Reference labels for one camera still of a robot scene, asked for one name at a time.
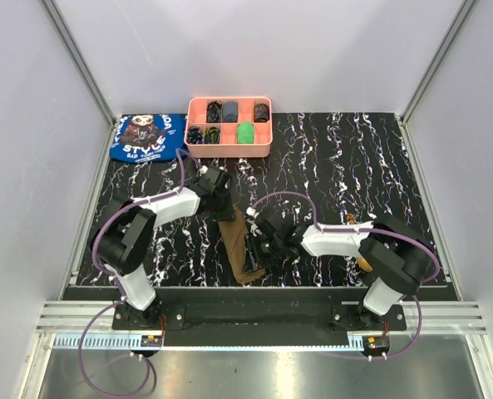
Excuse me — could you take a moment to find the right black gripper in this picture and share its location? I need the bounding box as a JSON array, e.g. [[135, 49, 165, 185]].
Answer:
[[242, 231, 283, 273]]

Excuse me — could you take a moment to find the brown cloth napkin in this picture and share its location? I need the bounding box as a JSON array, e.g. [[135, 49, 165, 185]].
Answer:
[[218, 204, 265, 284]]

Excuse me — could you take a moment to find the gold spoon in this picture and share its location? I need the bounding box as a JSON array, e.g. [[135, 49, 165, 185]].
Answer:
[[357, 258, 372, 273]]

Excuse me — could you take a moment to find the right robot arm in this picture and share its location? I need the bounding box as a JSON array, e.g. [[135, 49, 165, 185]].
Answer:
[[245, 208, 441, 330]]

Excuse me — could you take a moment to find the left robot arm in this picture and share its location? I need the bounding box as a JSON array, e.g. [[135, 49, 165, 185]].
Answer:
[[89, 166, 235, 329]]

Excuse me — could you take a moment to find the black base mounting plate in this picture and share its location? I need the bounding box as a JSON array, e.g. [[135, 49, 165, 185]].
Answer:
[[112, 288, 407, 350]]

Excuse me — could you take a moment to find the black blue rolled sock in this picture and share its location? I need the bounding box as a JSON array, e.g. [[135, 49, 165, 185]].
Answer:
[[186, 126, 205, 145]]

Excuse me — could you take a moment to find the green rolled sock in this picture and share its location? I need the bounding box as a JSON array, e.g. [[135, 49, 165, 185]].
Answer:
[[236, 121, 255, 145]]

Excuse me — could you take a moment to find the grey rolled sock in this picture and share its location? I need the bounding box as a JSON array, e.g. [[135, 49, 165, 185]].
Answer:
[[222, 101, 239, 123]]

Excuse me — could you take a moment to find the black yellow rolled sock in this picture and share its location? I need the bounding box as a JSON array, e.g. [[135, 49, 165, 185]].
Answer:
[[206, 101, 222, 123]]

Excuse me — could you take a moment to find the pink compartment tray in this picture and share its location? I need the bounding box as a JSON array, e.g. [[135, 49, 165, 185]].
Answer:
[[184, 96, 273, 158]]

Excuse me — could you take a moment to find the dark patterned rolled sock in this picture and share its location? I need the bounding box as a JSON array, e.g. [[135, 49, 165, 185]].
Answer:
[[254, 103, 270, 123]]

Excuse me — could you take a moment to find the blue printed t-shirt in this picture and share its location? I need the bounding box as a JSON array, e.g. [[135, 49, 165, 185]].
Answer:
[[109, 114, 186, 164]]

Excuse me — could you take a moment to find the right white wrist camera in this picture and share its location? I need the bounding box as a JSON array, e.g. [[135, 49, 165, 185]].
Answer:
[[246, 207, 259, 234]]

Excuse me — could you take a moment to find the left aluminium frame post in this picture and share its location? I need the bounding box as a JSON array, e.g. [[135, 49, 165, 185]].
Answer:
[[39, 0, 116, 126]]

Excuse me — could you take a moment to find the aluminium frame post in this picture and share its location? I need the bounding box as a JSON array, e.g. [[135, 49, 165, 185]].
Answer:
[[400, 0, 478, 123], [39, 0, 116, 126]]

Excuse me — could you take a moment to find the right aluminium frame post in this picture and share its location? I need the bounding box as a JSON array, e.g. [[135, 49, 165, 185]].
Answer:
[[400, 0, 478, 123]]

